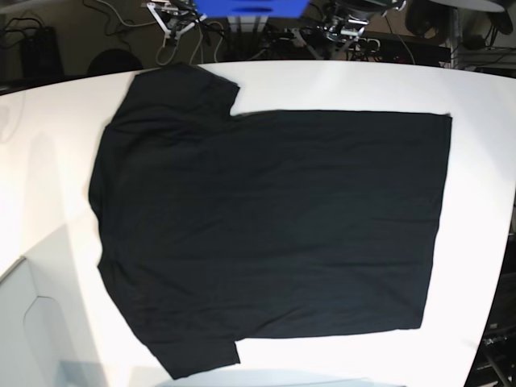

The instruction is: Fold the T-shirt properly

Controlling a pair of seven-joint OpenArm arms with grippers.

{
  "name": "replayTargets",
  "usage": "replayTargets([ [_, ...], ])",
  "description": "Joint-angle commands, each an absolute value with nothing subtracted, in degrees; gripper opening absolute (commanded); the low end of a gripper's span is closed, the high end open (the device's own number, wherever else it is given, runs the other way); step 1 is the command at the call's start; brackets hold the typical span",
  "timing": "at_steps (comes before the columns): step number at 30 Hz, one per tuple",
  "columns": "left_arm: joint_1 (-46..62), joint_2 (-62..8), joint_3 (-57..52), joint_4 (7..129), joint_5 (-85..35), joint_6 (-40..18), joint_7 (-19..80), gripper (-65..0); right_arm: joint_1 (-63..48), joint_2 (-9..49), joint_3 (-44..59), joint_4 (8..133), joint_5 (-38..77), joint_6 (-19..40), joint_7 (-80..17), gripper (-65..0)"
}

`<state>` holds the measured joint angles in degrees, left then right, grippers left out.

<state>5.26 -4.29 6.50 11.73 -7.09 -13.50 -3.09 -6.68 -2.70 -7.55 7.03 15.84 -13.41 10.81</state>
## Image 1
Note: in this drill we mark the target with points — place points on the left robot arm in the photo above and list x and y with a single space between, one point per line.
344 22

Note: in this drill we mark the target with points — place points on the black T-shirt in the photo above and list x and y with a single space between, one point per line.
274 225

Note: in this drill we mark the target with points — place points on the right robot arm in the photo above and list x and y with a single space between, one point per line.
175 18

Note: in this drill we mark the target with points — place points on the blue box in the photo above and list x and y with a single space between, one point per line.
269 8

